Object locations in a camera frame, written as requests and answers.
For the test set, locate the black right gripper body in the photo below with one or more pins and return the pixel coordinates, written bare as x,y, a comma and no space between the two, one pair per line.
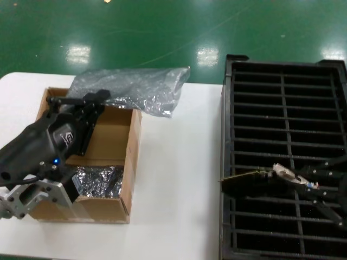
343,193

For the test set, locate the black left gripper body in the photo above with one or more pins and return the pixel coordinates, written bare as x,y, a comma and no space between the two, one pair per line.
40,146

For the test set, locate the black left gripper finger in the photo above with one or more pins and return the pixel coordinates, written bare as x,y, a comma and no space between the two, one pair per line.
93,97
88,119

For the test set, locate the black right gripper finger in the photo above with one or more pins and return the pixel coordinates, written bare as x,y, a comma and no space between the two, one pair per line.
325,172
322,193

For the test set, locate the translucent antistatic bag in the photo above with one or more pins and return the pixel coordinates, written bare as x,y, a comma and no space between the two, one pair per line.
135,81

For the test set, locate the graphics card with metal bracket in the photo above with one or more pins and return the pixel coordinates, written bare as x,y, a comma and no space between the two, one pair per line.
244,181

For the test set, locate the brown cardboard box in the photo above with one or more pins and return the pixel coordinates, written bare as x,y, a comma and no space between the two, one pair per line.
108,140

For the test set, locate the silver bagged graphics card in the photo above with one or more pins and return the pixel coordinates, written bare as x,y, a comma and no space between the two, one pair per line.
97,181

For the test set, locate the black slotted plastic container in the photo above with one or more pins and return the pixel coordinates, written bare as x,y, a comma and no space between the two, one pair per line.
227,135

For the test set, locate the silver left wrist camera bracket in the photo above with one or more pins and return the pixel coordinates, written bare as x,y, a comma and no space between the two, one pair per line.
32,197

